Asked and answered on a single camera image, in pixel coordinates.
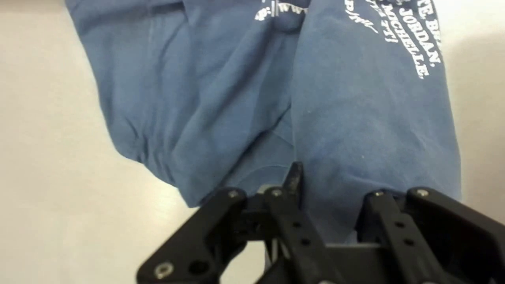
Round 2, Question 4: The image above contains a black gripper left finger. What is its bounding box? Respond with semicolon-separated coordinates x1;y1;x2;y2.
137;161;344;284

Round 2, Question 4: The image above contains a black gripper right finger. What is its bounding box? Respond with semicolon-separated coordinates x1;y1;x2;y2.
356;186;505;284

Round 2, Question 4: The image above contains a blue printed t-shirt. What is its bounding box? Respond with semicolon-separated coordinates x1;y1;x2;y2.
64;0;463;249

